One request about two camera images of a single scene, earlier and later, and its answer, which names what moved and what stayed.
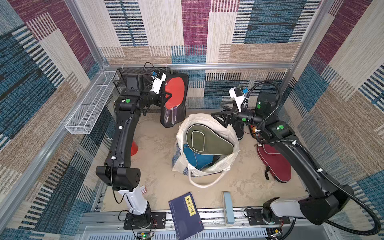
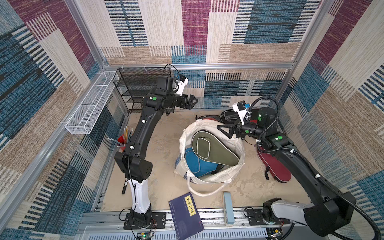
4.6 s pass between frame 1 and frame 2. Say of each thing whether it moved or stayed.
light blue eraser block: stayed
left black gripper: moved
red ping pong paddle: moved
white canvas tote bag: moved
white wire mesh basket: stayed
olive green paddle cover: moved
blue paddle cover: moved
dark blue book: stayed
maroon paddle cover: stayed
